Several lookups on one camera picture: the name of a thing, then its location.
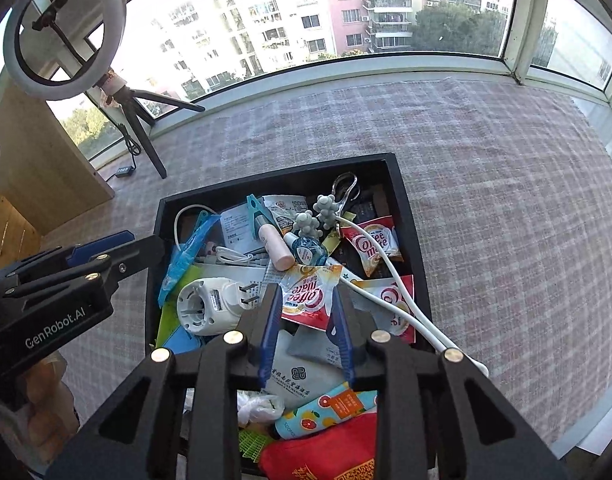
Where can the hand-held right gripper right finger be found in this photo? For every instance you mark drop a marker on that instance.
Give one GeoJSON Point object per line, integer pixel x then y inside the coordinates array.
{"type": "Point", "coordinates": [343, 345]}

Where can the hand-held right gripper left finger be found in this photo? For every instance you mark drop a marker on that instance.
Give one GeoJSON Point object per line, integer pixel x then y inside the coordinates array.
{"type": "Point", "coordinates": [272, 330]}

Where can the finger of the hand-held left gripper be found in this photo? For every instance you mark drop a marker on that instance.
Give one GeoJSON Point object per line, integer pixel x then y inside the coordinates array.
{"type": "Point", "coordinates": [135, 255]}
{"type": "Point", "coordinates": [93, 250]}

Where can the orange red creamer packet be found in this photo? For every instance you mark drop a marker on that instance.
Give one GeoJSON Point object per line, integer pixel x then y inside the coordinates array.
{"type": "Point", "coordinates": [306, 295]}

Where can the blue wet wipe packet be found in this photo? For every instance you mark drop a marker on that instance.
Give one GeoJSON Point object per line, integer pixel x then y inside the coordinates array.
{"type": "Point", "coordinates": [185, 260]}

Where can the teal floral tube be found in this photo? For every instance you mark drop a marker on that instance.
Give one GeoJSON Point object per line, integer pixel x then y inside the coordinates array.
{"type": "Point", "coordinates": [326, 410]}

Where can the white plug-in night light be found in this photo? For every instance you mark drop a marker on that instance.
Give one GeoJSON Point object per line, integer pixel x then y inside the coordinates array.
{"type": "Point", "coordinates": [205, 307]}

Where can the white tissue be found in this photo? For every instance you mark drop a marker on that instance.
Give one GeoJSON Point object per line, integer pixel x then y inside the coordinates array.
{"type": "Point", "coordinates": [258, 407]}

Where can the small pink bottle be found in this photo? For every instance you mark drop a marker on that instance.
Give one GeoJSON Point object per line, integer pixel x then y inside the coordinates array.
{"type": "Point", "coordinates": [278, 250]}

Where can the small white red packet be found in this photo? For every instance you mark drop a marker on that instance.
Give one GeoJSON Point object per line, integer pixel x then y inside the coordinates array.
{"type": "Point", "coordinates": [286, 210]}

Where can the teal plastic clothespin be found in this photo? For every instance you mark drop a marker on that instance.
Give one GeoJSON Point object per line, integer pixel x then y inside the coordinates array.
{"type": "Point", "coordinates": [256, 210]}

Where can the black storage box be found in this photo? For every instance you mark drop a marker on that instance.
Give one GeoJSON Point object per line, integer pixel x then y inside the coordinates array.
{"type": "Point", "coordinates": [400, 200]}

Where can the person's left hand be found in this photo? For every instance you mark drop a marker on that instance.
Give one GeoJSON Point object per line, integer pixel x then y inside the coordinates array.
{"type": "Point", "coordinates": [50, 410]}

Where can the red white creamer packet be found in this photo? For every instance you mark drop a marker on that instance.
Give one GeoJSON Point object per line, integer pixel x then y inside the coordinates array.
{"type": "Point", "coordinates": [381, 305]}
{"type": "Point", "coordinates": [376, 245]}

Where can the white emblem packet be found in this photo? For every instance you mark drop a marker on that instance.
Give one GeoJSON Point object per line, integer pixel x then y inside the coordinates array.
{"type": "Point", "coordinates": [301, 380]}

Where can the green paper sheet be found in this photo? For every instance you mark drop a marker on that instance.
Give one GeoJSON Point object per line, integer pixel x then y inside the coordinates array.
{"type": "Point", "coordinates": [168, 320]}

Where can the pine wood panel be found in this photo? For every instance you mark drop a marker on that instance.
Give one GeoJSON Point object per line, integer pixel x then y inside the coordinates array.
{"type": "Point", "coordinates": [10, 230]}

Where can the small blue liquid bottle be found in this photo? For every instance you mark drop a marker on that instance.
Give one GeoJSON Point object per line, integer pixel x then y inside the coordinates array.
{"type": "Point", "coordinates": [308, 250]}

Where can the plywood board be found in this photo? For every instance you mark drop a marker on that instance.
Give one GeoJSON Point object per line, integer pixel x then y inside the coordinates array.
{"type": "Point", "coordinates": [45, 170]}

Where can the black tripod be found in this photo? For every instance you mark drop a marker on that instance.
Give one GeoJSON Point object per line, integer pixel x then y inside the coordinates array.
{"type": "Point", "coordinates": [151, 152]}

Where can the grey knobbly massage ball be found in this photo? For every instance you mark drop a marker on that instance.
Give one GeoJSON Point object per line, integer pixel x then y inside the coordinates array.
{"type": "Point", "coordinates": [308, 225]}

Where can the red fabric pouch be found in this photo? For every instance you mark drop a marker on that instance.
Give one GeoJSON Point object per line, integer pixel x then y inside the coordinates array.
{"type": "Point", "coordinates": [326, 455]}

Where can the green plastic mesh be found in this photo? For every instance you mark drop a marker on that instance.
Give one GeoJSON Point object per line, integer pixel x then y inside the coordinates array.
{"type": "Point", "coordinates": [253, 442]}

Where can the grey bear-shaped holder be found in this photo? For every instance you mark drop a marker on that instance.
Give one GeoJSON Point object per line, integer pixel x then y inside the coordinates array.
{"type": "Point", "coordinates": [327, 207]}

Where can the metal scissors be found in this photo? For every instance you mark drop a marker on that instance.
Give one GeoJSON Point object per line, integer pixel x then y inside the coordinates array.
{"type": "Point", "coordinates": [340, 206]}

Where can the apartment buildings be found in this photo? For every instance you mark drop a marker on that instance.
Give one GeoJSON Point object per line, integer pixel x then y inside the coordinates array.
{"type": "Point", "coordinates": [286, 10]}

